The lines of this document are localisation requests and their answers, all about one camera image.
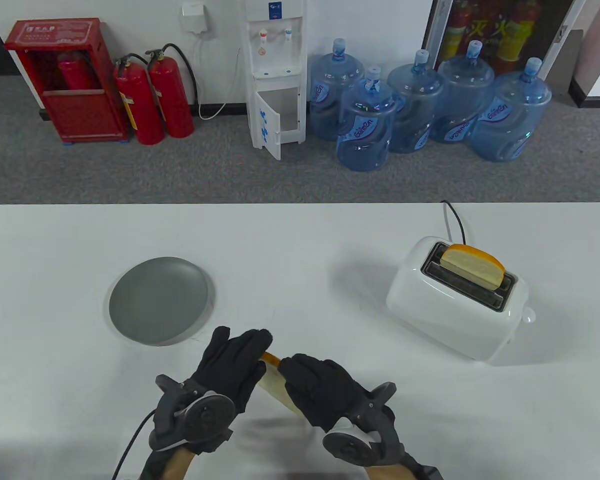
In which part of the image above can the person's left hand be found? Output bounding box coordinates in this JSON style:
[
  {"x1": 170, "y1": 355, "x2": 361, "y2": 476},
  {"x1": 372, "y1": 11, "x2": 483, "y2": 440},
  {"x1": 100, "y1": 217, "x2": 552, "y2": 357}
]
[{"x1": 190, "y1": 326, "x2": 274, "y2": 416}]

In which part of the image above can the person's right hand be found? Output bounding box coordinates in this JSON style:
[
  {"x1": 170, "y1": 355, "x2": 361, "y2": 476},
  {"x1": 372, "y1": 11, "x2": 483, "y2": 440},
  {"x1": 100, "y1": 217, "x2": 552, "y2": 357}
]
[{"x1": 279, "y1": 353, "x2": 381, "y2": 433}]

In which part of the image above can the toast slice with orange crust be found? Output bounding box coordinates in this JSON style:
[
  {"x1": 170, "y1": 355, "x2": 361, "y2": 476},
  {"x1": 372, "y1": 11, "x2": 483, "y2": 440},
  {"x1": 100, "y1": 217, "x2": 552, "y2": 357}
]
[
  {"x1": 440, "y1": 244, "x2": 507, "y2": 291},
  {"x1": 257, "y1": 350, "x2": 311, "y2": 426}
]

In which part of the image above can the white toaster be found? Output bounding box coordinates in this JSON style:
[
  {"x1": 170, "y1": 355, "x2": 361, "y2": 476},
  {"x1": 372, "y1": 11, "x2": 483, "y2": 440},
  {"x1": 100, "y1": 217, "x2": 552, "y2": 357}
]
[{"x1": 386, "y1": 236, "x2": 536, "y2": 363}]

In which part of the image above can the person's left forearm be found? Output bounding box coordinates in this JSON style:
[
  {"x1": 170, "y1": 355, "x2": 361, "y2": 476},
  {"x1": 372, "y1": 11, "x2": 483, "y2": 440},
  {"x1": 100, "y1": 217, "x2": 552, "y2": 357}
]
[{"x1": 140, "y1": 447, "x2": 196, "y2": 480}]

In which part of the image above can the person's right forearm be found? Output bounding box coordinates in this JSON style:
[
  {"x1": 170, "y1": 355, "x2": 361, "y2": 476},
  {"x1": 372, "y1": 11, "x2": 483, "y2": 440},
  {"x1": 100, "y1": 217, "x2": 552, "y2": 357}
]
[{"x1": 365, "y1": 462, "x2": 443, "y2": 480}]

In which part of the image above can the black left hand controller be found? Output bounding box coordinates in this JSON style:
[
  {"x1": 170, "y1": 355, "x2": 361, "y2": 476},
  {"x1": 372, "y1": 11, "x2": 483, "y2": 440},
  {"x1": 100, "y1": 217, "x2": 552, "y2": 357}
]
[{"x1": 148, "y1": 374, "x2": 237, "y2": 456}]

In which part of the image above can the black hand controller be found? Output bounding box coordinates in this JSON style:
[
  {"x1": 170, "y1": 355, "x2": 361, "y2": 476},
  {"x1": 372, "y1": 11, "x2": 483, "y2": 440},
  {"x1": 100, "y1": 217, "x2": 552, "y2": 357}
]
[
  {"x1": 322, "y1": 382, "x2": 406, "y2": 468},
  {"x1": 148, "y1": 374, "x2": 237, "y2": 456}
]

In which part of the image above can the black right hand controller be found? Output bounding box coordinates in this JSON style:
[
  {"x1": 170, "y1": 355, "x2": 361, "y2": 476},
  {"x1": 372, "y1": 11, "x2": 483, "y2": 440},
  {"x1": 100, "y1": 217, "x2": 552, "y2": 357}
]
[{"x1": 322, "y1": 382, "x2": 406, "y2": 468}]

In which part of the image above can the grey round plate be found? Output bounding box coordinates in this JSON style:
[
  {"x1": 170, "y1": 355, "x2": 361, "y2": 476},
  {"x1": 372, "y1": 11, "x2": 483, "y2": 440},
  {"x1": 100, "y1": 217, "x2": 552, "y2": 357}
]
[{"x1": 109, "y1": 257, "x2": 210, "y2": 346}]

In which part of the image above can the blue water jug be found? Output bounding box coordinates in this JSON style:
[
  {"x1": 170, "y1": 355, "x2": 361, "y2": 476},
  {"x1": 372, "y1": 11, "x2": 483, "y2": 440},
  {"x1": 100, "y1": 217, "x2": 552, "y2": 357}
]
[
  {"x1": 308, "y1": 39, "x2": 366, "y2": 142},
  {"x1": 430, "y1": 40, "x2": 496, "y2": 145},
  {"x1": 387, "y1": 49, "x2": 443, "y2": 154},
  {"x1": 470, "y1": 57, "x2": 552, "y2": 163},
  {"x1": 336, "y1": 66, "x2": 398, "y2": 172}
]

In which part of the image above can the red fire extinguisher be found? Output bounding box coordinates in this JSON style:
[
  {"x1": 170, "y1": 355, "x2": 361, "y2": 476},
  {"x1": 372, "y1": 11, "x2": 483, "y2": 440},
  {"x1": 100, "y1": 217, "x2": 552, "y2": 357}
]
[
  {"x1": 112, "y1": 54, "x2": 166, "y2": 146},
  {"x1": 145, "y1": 44, "x2": 198, "y2": 139}
]

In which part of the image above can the red fire extinguisher cabinet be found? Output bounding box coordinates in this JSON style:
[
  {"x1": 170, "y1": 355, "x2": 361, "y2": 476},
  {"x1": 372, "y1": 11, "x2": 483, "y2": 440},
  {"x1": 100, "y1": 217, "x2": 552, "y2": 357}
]
[{"x1": 4, "y1": 18, "x2": 131, "y2": 146}]

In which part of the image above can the white water dispenser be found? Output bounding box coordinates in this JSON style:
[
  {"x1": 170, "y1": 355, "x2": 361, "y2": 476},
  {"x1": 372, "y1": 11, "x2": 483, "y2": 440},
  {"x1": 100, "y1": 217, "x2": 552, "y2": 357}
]
[{"x1": 243, "y1": 0, "x2": 308, "y2": 161}]

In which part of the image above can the red extinguisher inside cabinet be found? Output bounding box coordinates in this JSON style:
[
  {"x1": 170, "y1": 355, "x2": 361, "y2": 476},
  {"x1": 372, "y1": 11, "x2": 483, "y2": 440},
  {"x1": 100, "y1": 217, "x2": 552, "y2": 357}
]
[{"x1": 56, "y1": 50, "x2": 98, "y2": 92}]

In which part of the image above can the glass door fire cabinet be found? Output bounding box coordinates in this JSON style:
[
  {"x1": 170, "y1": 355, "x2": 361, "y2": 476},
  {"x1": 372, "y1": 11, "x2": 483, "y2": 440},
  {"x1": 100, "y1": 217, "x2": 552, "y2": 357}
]
[{"x1": 422, "y1": 0, "x2": 578, "y2": 76}]

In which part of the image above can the grey leaning panel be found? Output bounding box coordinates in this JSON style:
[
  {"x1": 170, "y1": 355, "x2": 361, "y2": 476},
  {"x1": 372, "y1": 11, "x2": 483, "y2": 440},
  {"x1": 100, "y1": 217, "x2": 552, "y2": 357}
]
[{"x1": 550, "y1": 29, "x2": 584, "y2": 96}]

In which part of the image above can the black left glove cable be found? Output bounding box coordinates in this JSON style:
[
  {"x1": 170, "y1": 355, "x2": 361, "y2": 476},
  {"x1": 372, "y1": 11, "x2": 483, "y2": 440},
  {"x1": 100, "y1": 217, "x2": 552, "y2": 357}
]
[{"x1": 112, "y1": 410, "x2": 156, "y2": 480}]

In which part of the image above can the black toaster power cable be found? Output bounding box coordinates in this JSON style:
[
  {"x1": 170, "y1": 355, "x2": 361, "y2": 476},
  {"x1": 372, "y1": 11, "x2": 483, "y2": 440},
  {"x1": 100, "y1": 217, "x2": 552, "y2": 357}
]
[{"x1": 440, "y1": 200, "x2": 468, "y2": 248}]

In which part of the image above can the white power cable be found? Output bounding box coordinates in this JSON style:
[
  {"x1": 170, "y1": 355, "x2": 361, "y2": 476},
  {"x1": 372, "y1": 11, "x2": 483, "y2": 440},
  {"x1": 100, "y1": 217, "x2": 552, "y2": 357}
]
[{"x1": 194, "y1": 32, "x2": 243, "y2": 121}]

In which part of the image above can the white wall box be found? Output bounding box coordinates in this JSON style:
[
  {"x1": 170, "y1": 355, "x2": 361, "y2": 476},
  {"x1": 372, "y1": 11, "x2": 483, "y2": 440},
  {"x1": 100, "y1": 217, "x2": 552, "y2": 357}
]
[{"x1": 181, "y1": 1, "x2": 208, "y2": 35}]

